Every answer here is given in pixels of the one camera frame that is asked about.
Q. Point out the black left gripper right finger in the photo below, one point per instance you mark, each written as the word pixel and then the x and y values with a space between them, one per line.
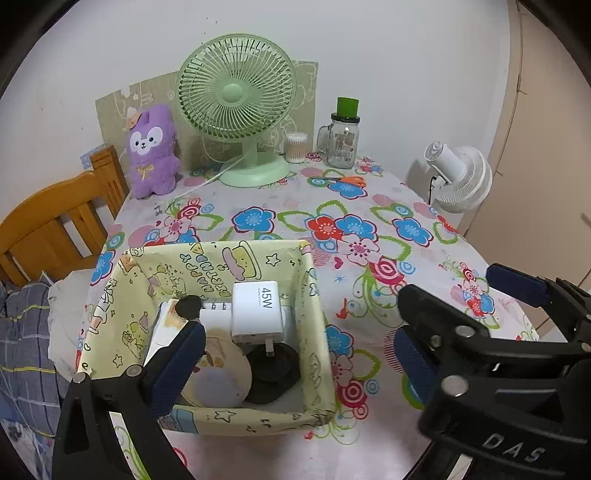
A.
pixel 517 409

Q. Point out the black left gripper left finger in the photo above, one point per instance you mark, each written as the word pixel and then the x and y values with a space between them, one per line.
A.
pixel 86 446

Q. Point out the round cream compact mirror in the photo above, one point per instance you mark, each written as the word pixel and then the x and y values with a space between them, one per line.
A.
pixel 221 353

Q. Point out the white rectangular power adapter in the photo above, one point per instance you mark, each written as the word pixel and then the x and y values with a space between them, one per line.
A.
pixel 217 319

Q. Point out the white 45W charger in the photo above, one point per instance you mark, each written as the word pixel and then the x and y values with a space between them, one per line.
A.
pixel 256 315

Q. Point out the lavender oval soap-like object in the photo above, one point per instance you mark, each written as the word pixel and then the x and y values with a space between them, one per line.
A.
pixel 216 388

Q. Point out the blue plaid bedding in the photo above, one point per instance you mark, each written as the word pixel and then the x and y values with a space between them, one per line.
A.
pixel 31 388

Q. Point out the white rectangular box orange label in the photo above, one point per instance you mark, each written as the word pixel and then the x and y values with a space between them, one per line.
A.
pixel 167 325

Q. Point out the yellow cartoon fabric storage box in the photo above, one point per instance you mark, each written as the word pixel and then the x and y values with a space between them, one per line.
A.
pixel 135 285

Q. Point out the floral tablecloth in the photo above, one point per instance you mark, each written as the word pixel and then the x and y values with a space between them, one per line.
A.
pixel 370 235

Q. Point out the wooden bed headboard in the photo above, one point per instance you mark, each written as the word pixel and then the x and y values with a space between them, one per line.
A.
pixel 57 230

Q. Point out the white clip fan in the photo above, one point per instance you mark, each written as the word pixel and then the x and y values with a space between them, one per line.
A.
pixel 463 177

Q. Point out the glass mason jar green lid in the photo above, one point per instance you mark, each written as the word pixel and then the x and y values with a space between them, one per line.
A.
pixel 338 141

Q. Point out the purple plush bunny toy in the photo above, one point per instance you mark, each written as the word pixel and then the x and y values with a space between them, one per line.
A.
pixel 150 146

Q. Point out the cotton swab container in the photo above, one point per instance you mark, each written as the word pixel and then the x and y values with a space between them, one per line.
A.
pixel 295 147

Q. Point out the green desk fan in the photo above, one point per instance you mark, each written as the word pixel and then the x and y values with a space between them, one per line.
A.
pixel 233 89

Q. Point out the black round suction mount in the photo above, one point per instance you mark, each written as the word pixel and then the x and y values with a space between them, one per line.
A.
pixel 272 375

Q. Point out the beige cartoon wall sheet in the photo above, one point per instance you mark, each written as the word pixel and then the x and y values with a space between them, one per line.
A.
pixel 115 109

